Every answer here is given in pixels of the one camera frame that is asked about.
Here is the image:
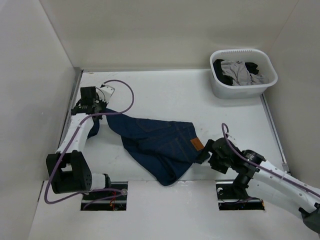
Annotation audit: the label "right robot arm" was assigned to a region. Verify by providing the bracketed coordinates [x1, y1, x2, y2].
[196, 138, 320, 233]

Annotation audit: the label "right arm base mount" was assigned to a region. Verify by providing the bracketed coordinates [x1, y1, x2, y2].
[215, 181, 265, 211]

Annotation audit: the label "dark blue denim jeans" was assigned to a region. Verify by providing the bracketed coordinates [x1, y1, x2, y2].
[104, 108, 204, 186]

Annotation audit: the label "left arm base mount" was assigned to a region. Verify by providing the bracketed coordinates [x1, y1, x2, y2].
[80, 191, 128, 212]

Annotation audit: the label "grey garment in basket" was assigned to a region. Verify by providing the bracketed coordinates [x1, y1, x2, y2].
[219, 59, 271, 86]

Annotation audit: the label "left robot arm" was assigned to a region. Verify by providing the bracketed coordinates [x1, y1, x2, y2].
[46, 85, 115, 200]

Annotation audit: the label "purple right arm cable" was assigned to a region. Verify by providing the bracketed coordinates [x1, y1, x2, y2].
[221, 122, 320, 198]

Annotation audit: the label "white plastic laundry basket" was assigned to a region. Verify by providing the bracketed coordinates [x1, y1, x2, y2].
[209, 48, 278, 99]

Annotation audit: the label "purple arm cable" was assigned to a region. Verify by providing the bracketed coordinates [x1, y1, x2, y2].
[221, 122, 320, 198]
[44, 79, 136, 205]

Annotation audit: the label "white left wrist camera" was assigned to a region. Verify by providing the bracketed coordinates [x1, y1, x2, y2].
[96, 85, 115, 104]

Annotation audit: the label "black garment in basket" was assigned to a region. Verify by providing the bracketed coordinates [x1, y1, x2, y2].
[212, 58, 259, 86]

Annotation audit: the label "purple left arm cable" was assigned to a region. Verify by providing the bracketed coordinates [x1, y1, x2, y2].
[44, 79, 136, 205]

